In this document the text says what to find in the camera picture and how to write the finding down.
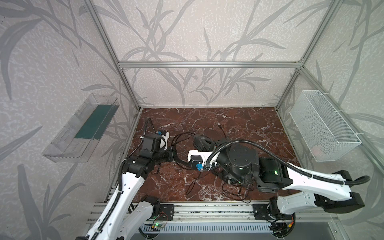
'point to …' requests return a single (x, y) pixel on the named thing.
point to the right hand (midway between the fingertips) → (206, 129)
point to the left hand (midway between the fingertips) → (178, 146)
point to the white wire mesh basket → (325, 134)
